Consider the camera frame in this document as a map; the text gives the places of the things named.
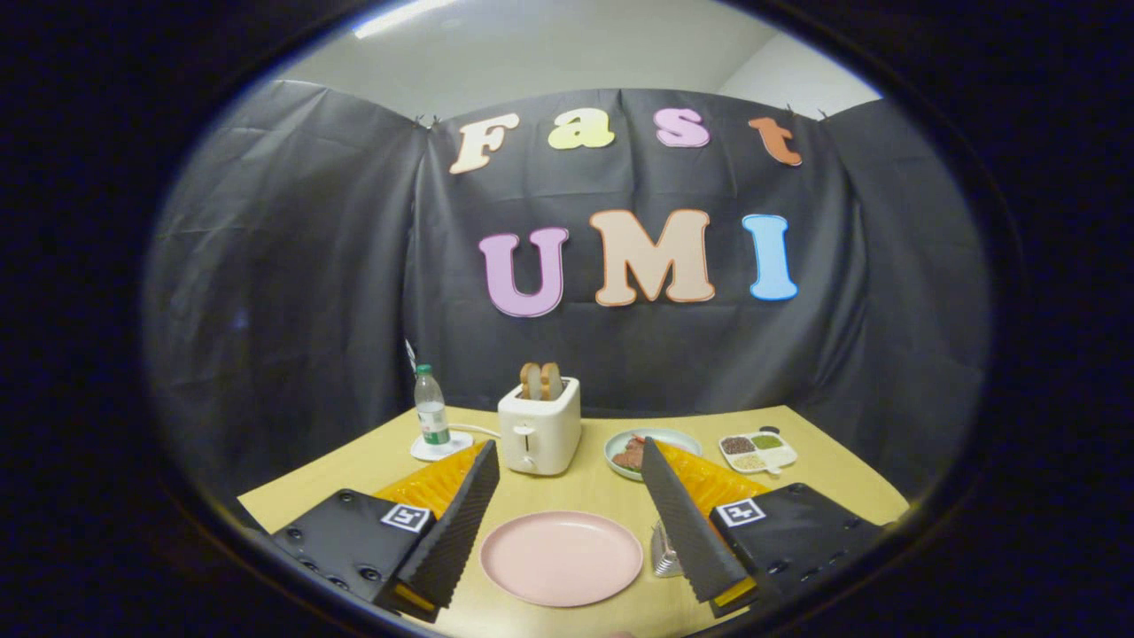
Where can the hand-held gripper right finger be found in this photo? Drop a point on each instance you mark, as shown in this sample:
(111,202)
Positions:
(687,532)

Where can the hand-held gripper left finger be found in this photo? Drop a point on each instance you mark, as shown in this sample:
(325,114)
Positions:
(456,536)

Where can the white square coaster tray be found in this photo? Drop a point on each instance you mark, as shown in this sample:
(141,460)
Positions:
(456,446)

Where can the pale green plate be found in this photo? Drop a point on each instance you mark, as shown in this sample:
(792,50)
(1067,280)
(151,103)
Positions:
(682,439)

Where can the brown steak piece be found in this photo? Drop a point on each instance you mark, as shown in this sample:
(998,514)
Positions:
(629,458)

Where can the pink round plate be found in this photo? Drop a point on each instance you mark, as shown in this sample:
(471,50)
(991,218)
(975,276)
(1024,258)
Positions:
(558,558)

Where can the white divided seasoning dish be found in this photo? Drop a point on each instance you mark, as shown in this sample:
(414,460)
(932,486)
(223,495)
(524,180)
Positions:
(780,456)

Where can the clear plastic water bottle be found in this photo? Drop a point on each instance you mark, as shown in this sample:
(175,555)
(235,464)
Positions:
(431,416)

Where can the cream white toaster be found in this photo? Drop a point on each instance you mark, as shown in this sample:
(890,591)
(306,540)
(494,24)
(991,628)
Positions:
(545,430)

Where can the toasted bread slice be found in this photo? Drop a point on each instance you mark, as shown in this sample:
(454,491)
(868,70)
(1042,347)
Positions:
(531,381)
(552,380)

